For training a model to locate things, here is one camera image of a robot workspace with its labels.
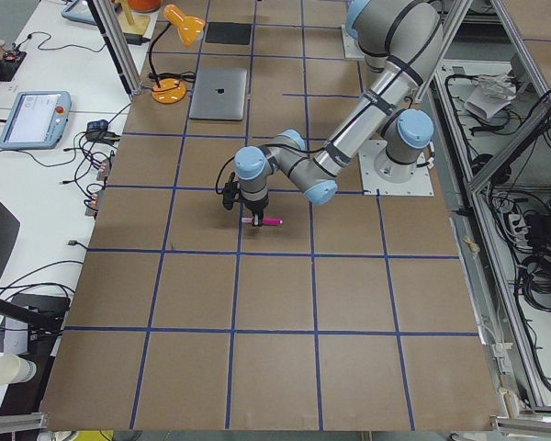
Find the black power adapter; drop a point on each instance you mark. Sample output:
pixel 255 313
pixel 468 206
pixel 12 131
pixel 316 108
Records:
pixel 135 39

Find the aluminium frame post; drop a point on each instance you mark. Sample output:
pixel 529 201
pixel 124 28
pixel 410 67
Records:
pixel 115 41

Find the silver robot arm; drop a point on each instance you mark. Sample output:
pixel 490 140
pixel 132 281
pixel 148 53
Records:
pixel 407 36

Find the white paper cup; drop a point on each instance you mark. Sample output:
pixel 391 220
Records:
pixel 15 369

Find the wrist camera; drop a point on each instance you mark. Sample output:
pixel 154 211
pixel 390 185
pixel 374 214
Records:
pixel 230 192

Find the orange cylindrical container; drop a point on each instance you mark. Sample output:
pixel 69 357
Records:
pixel 144 6

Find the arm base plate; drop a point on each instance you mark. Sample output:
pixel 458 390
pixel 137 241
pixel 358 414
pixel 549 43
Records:
pixel 351 48
pixel 382 177

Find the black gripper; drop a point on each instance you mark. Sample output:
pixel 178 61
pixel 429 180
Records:
pixel 255 208

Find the pink marker pen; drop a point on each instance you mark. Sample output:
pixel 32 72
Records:
pixel 267 221

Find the blue teach pendant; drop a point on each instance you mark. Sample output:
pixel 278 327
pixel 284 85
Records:
pixel 78 11
pixel 36 121

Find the black mousepad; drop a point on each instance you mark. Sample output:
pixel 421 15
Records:
pixel 228 33

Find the orange desk lamp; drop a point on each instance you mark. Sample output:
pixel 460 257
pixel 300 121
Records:
pixel 180 32

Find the wooden stand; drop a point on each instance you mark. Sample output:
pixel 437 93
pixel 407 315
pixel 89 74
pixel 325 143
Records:
pixel 130 21

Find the silver closed laptop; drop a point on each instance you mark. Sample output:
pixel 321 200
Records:
pixel 219 94

